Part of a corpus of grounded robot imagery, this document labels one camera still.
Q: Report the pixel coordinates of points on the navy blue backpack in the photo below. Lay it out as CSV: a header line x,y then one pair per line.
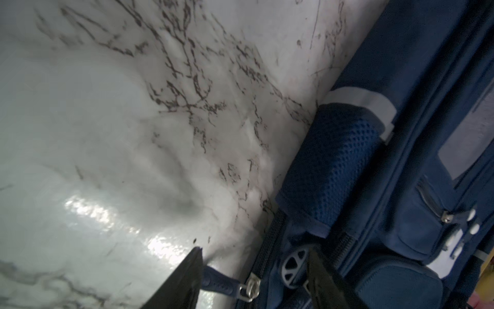
x,y
394,180

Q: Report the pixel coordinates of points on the pink backpack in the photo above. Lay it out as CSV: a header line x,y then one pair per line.
x,y
475,302

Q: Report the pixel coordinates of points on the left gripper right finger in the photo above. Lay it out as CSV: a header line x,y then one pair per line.
x,y
327,288

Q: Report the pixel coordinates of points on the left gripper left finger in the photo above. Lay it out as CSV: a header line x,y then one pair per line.
x,y
181,288

